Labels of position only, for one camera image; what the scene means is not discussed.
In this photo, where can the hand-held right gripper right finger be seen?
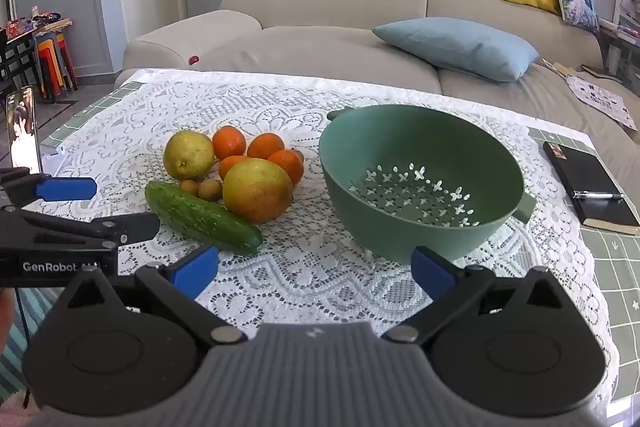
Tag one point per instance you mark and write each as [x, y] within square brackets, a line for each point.
[430, 272]

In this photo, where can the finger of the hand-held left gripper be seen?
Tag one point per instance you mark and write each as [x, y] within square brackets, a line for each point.
[137, 228]
[65, 189]

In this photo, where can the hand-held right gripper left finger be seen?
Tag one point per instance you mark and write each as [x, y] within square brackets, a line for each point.
[195, 269]

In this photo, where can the green plastic colander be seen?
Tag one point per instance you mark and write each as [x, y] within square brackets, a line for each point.
[400, 227]

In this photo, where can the green cucumber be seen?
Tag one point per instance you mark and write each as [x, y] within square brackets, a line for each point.
[200, 214]

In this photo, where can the small brown kiwi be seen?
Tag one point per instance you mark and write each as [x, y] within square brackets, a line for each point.
[189, 187]
[210, 190]

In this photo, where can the large yellow-red apple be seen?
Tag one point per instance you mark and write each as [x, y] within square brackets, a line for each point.
[257, 192]

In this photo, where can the orange tangerine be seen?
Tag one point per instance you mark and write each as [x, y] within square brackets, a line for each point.
[265, 144]
[229, 142]
[290, 164]
[230, 165]

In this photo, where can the teal striped rug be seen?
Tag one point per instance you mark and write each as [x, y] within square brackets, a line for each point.
[35, 302]

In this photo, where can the smartphone with lit screen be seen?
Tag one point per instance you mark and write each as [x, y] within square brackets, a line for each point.
[22, 132]

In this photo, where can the white lace tablecloth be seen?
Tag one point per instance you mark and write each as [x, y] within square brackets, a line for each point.
[300, 277]

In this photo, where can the stack of colourful stools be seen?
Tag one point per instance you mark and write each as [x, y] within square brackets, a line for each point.
[52, 62]

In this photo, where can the dark side table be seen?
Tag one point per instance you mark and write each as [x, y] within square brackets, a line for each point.
[15, 57]

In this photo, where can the small red ball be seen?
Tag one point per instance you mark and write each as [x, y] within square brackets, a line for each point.
[194, 59]

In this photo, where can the black silver pen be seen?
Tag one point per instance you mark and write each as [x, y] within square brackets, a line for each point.
[597, 195]

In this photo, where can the black notebook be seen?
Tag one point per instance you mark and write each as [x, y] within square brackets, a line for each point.
[595, 177]

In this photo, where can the light blue pillow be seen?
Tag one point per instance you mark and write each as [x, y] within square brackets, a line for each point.
[450, 44]

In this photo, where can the printed paper sheet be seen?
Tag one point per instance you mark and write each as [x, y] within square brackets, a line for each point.
[600, 99]

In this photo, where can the cluttered side shelf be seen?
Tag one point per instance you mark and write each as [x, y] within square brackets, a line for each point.
[627, 32]

